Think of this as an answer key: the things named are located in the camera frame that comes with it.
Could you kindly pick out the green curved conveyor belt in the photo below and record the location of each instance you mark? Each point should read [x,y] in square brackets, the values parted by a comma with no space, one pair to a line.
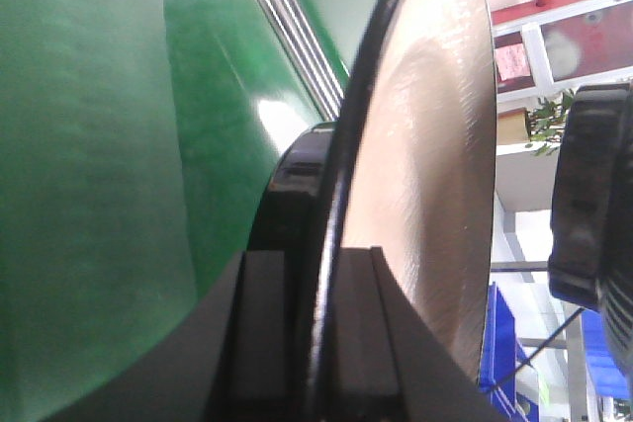
[136,139]

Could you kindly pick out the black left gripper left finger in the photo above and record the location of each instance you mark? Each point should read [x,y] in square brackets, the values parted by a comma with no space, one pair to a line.
[228,360]

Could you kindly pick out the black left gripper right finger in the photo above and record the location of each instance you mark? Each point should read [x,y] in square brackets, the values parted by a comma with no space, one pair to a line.
[387,365]

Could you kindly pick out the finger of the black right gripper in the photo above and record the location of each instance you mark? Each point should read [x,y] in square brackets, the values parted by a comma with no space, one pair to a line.
[284,215]

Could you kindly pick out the large blue plastic crate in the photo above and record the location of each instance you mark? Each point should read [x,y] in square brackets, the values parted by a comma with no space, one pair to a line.
[545,360]

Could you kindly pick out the green potted plant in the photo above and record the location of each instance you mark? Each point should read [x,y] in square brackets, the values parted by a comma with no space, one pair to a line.
[547,122]

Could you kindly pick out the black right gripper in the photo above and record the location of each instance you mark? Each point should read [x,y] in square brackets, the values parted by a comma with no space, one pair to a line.
[590,264]

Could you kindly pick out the beige plate black rim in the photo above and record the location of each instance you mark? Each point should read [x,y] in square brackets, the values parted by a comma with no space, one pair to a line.
[411,170]

